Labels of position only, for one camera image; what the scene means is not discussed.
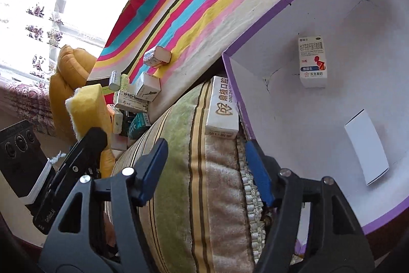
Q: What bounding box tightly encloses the white medicine box dark print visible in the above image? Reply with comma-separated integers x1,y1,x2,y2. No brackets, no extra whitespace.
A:
135,72,161,101

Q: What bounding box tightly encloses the teal medicine box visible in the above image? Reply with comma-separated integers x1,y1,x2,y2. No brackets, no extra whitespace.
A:
129,113,152,140

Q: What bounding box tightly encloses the green striped cushion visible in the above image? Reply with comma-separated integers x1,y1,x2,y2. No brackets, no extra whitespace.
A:
110,78,267,273

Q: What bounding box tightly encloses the pink white medicine box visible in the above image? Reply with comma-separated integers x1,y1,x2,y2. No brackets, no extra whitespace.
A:
110,134,129,151

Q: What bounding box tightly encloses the yellow rectangular sponge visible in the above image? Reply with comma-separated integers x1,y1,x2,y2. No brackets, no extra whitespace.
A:
65,84,115,152

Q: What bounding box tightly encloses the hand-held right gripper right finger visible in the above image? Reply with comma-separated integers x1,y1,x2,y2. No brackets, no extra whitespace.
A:
245,140,375,273

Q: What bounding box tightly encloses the plain white flat box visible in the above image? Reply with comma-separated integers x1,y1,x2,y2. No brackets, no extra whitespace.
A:
344,109,390,187

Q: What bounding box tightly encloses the purple white cardboard box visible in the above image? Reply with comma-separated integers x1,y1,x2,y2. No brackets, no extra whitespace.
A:
222,0,409,236

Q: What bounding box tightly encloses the orange sofa cushion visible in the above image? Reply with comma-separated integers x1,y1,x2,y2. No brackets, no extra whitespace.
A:
49,44,98,146

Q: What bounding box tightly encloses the long white printed box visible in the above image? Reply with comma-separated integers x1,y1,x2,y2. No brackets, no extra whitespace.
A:
205,76,240,141

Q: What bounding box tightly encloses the colourful striped cloth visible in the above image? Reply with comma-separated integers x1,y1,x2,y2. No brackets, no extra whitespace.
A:
86,0,350,123

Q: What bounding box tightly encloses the small pale green medicine box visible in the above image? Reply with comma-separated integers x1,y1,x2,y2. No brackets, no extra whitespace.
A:
108,70,121,91

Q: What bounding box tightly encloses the white thread tuft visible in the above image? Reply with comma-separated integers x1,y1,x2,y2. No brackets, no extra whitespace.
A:
47,152,68,166

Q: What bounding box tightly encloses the floral lace curtain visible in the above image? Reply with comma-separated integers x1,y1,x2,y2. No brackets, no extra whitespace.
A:
0,0,111,82

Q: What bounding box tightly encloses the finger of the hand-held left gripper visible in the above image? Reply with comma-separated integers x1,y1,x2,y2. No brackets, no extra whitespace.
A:
51,127,108,193

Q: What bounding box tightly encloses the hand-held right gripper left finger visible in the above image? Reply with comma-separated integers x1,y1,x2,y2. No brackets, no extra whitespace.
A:
38,138,169,273

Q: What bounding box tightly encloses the green white medicine box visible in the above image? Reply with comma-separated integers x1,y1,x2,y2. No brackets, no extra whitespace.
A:
114,90,150,114

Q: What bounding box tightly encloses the white medicine box red figure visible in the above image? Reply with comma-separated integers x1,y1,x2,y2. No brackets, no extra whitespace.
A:
298,34,328,89

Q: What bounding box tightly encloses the floral patterned cloth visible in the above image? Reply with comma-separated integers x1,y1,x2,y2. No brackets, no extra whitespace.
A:
0,76,56,136

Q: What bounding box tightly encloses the orange white medicine box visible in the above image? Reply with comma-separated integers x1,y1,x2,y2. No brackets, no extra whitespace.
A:
107,104,124,135

